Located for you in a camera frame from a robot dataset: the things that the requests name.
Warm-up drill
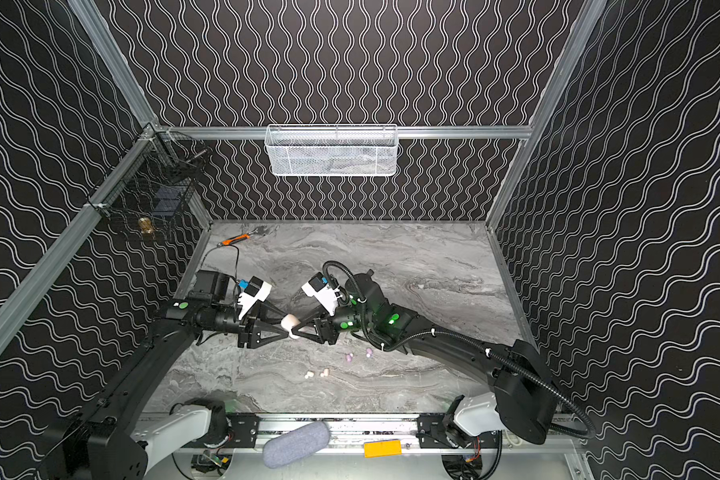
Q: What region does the brass fitting in basket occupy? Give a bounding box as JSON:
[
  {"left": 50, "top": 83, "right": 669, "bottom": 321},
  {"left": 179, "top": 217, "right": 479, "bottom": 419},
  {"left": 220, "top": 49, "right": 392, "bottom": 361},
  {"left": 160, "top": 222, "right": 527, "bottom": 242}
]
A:
[{"left": 137, "top": 217, "right": 155, "bottom": 236}]

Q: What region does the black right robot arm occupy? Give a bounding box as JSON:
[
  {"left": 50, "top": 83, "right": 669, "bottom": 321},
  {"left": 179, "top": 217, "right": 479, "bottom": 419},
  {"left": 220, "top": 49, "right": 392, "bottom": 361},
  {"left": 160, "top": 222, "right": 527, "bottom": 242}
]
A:
[{"left": 289, "top": 272, "right": 596, "bottom": 445}]

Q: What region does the orange handled adjustable wrench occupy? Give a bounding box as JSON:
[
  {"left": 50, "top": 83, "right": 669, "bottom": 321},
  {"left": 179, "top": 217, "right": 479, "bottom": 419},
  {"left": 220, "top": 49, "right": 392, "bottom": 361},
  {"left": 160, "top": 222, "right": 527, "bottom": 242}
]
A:
[{"left": 217, "top": 226, "right": 269, "bottom": 247}]

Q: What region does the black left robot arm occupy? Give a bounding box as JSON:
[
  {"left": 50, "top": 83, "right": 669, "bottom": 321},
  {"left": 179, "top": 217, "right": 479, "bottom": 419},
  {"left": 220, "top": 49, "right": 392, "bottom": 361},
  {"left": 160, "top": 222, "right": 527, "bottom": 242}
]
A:
[{"left": 38, "top": 270, "right": 287, "bottom": 479}]

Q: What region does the yellow block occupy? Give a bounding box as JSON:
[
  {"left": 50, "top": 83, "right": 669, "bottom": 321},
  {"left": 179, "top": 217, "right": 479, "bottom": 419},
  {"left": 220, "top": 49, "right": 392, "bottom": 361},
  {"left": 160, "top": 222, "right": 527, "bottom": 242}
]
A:
[{"left": 363, "top": 440, "right": 402, "bottom": 459}]

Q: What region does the grey fabric pouch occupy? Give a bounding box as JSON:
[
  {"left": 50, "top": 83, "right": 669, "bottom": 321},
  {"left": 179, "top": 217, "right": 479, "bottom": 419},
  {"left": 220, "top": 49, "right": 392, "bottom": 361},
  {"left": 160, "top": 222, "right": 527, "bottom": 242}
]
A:
[{"left": 262, "top": 422, "right": 331, "bottom": 469}]

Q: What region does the white mesh wall basket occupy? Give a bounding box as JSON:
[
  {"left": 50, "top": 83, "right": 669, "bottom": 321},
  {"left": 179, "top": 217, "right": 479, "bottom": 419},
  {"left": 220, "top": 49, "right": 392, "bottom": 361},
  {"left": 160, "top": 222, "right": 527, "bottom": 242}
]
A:
[{"left": 264, "top": 124, "right": 400, "bottom": 177}]

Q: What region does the black wire wall basket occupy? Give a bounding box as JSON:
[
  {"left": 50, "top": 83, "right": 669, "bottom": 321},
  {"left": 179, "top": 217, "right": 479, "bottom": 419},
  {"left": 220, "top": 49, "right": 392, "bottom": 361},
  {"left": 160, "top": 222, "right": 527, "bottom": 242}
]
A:
[{"left": 96, "top": 131, "right": 211, "bottom": 243}]

